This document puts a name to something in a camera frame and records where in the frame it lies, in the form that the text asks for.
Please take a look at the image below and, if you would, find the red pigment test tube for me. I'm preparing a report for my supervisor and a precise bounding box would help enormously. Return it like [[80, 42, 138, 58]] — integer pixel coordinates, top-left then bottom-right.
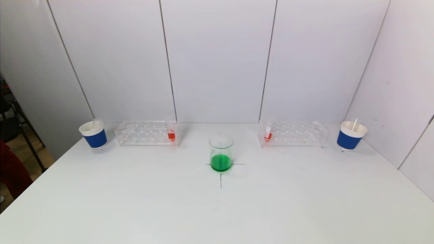
[[165, 116, 177, 142]]

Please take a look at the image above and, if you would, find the dark red clothing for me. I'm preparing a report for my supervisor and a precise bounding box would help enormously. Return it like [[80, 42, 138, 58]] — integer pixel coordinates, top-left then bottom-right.
[[0, 141, 34, 200]]

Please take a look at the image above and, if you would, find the clear glass beaker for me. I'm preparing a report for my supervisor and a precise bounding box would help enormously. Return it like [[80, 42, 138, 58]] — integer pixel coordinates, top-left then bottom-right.
[[209, 134, 234, 172]]

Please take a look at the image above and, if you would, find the black chair frame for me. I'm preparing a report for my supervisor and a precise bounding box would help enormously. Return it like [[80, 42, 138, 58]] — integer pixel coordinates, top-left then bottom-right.
[[0, 73, 47, 173]]

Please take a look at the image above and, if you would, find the red pigment tube white label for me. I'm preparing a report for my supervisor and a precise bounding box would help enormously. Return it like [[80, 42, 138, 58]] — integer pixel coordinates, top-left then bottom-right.
[[264, 115, 276, 142]]

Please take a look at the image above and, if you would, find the clear acrylic test tube rack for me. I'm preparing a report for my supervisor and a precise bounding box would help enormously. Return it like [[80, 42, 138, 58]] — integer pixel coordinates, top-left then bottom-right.
[[258, 120, 328, 148], [115, 120, 181, 147]]

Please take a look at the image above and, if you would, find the blue white paper cup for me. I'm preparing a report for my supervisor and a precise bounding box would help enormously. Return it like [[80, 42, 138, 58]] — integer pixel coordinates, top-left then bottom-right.
[[79, 121, 108, 150], [336, 121, 368, 151]]

